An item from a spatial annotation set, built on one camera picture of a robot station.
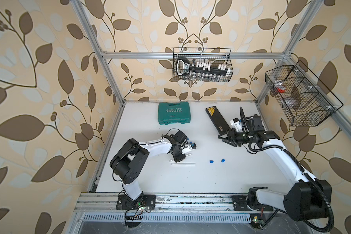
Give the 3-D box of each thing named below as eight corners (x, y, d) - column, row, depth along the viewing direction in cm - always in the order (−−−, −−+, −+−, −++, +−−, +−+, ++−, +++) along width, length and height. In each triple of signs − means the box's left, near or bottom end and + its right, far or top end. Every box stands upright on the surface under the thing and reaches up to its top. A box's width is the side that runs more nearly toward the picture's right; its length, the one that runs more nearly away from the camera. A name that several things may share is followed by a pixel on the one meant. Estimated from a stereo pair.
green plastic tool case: (156, 124, 107) (156, 120, 104) (159, 104, 120) (158, 101, 117) (191, 124, 107) (191, 120, 104) (189, 104, 120) (190, 101, 117)
